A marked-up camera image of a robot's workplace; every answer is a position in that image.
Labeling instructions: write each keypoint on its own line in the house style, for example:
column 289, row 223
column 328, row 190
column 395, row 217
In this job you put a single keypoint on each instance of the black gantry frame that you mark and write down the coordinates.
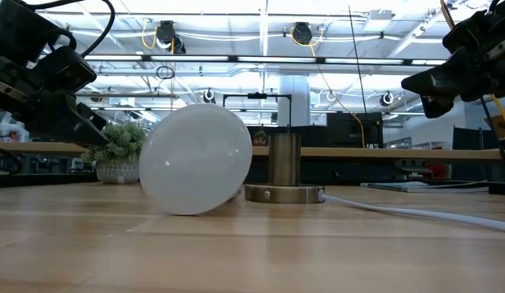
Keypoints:
column 256, row 96

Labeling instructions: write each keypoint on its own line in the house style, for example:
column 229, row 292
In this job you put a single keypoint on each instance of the red object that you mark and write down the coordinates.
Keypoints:
column 440, row 171

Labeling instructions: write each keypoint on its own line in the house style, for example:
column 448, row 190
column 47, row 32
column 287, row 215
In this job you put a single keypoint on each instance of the person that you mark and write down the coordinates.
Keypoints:
column 260, row 139

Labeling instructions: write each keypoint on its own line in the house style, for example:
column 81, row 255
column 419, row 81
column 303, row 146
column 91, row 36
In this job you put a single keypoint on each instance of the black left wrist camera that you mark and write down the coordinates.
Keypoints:
column 65, row 69

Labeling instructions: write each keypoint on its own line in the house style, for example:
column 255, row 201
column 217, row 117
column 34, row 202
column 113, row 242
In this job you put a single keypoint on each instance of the brushed metal lamp socket base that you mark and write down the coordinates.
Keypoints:
column 284, row 163

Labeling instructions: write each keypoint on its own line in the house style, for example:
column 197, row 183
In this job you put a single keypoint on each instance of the light wooden desk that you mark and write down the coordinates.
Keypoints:
column 358, row 153

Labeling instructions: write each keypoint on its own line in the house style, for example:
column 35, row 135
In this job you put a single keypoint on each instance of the green plant in patterned pot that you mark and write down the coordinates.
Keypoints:
column 114, row 173

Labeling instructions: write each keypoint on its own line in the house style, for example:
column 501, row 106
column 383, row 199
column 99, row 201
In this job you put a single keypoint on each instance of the thin black pole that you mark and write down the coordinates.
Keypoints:
column 359, row 65

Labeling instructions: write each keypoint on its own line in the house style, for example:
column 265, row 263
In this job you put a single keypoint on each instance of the black cabinet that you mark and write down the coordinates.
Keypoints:
column 346, row 130

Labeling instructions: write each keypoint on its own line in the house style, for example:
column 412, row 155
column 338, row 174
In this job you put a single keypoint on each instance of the white flood lightbulb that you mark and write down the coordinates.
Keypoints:
column 195, row 163

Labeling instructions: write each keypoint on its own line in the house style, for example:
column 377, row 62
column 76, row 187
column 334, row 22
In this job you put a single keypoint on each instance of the waterfall cover book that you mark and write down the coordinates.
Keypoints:
column 411, row 186

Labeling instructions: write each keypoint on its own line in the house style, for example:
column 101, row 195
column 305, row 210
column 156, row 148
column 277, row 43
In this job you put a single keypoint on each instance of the black partition wall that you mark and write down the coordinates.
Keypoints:
column 313, row 136

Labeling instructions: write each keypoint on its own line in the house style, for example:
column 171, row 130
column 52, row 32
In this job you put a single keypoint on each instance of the white column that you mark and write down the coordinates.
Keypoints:
column 294, row 101

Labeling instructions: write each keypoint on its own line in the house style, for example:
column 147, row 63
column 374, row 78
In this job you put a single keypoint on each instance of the cardboard box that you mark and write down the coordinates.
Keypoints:
column 501, row 126

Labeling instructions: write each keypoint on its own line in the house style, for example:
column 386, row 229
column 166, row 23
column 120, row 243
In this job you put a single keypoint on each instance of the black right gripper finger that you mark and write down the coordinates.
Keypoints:
column 448, row 81
column 436, row 108

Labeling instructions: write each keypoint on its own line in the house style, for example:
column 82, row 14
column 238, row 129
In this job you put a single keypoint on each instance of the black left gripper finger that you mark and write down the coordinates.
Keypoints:
column 69, row 122
column 93, row 118

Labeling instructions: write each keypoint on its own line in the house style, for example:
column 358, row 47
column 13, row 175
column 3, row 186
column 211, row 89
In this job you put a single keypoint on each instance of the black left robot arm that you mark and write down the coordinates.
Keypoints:
column 14, row 28

